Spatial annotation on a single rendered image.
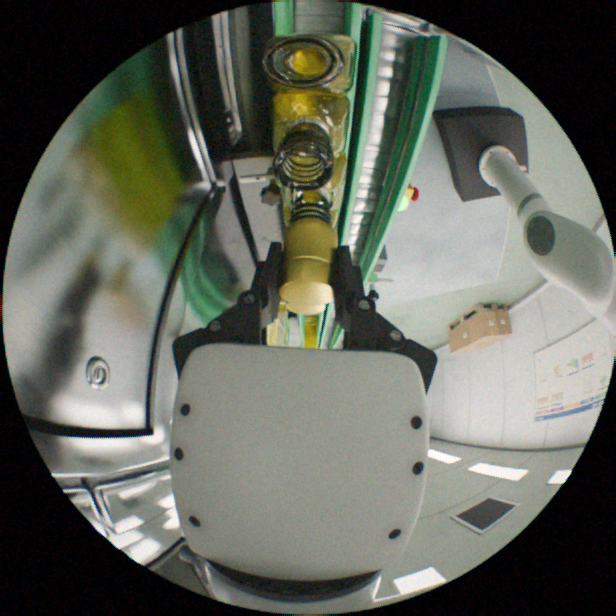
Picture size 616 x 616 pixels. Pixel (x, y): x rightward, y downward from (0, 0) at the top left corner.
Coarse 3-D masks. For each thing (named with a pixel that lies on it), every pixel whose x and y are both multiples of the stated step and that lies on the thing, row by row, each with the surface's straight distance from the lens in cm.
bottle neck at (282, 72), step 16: (272, 48) 9; (288, 48) 10; (304, 48) 13; (320, 48) 10; (336, 48) 9; (272, 64) 9; (288, 64) 13; (336, 64) 9; (272, 80) 10; (288, 80) 9; (304, 80) 9; (320, 80) 9
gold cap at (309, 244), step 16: (304, 224) 13; (320, 224) 14; (288, 240) 13; (304, 240) 13; (320, 240) 13; (336, 240) 14; (288, 256) 13; (304, 256) 12; (320, 256) 12; (336, 256) 14; (288, 272) 12; (304, 272) 11; (320, 272) 12; (336, 272) 13; (288, 288) 12; (304, 288) 12; (320, 288) 12; (336, 288) 12; (304, 304) 14; (320, 304) 14
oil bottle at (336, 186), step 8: (344, 152) 20; (336, 160) 18; (344, 160) 19; (336, 168) 18; (344, 168) 18; (336, 176) 18; (344, 176) 18; (328, 184) 18; (336, 184) 18; (344, 184) 19; (288, 192) 18; (328, 192) 18; (336, 192) 18; (288, 200) 19; (336, 200) 19; (288, 208) 20; (336, 208) 20
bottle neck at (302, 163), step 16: (288, 128) 14; (304, 128) 12; (320, 128) 13; (288, 144) 11; (304, 144) 10; (320, 144) 11; (288, 160) 13; (304, 160) 14; (320, 160) 11; (288, 176) 11; (304, 176) 12; (320, 176) 11
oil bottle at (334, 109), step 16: (288, 96) 16; (304, 96) 16; (320, 96) 16; (336, 96) 16; (272, 112) 16; (288, 112) 15; (304, 112) 15; (320, 112) 15; (336, 112) 15; (272, 128) 16; (336, 128) 15; (272, 144) 18; (336, 144) 16
